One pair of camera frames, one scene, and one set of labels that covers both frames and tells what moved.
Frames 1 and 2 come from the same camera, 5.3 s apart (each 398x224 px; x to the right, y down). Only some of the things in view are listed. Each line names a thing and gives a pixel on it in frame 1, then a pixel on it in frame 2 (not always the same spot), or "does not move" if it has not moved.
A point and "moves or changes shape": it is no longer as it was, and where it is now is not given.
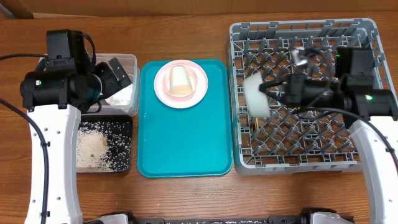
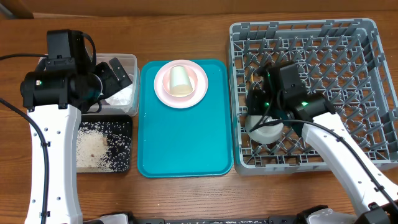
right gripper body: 306,91 → 260,104
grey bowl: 257,101 moves or changes shape
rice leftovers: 91,151 does not move
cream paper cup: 180,83 does not move
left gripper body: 110,83 does not move
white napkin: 124,98 does not move
